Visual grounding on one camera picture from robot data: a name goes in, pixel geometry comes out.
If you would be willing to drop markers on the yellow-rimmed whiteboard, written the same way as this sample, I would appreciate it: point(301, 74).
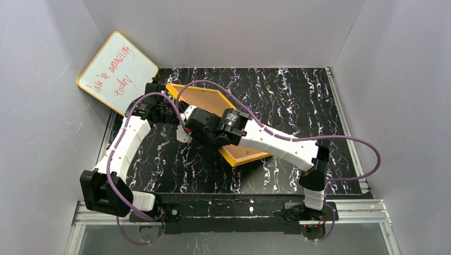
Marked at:
point(118, 73)

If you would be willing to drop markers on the yellow wooden picture frame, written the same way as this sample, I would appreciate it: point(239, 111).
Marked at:
point(213, 121)

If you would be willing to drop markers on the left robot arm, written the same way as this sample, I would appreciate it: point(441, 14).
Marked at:
point(105, 187)

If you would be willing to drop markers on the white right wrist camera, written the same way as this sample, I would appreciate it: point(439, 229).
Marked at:
point(184, 134)

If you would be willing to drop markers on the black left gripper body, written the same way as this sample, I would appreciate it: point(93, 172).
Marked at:
point(155, 90)

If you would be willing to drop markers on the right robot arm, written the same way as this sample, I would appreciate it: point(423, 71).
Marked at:
point(310, 157)

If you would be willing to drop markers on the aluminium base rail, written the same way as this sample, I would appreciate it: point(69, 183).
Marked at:
point(252, 225)

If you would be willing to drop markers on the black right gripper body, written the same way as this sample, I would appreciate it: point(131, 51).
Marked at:
point(192, 127)

